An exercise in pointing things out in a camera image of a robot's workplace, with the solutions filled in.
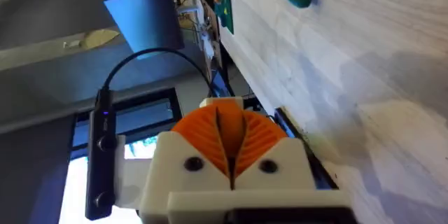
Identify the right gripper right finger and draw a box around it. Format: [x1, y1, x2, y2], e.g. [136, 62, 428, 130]
[230, 104, 317, 191]

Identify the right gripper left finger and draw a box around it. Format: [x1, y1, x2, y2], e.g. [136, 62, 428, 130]
[139, 104, 234, 222]

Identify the black-framed window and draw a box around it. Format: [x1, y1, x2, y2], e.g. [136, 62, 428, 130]
[71, 87, 183, 161]

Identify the blue flat panel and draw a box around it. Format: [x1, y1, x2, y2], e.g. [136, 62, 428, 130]
[103, 0, 186, 60]

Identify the black table edge rail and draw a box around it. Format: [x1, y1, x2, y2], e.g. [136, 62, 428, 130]
[274, 106, 340, 190]

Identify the white camera bracket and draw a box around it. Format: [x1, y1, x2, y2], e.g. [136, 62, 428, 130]
[113, 134, 155, 209]

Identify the black bar-shaped camera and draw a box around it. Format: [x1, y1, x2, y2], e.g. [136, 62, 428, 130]
[85, 88, 119, 221]

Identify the black camera cable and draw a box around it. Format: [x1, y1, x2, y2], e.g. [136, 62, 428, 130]
[102, 47, 219, 99]

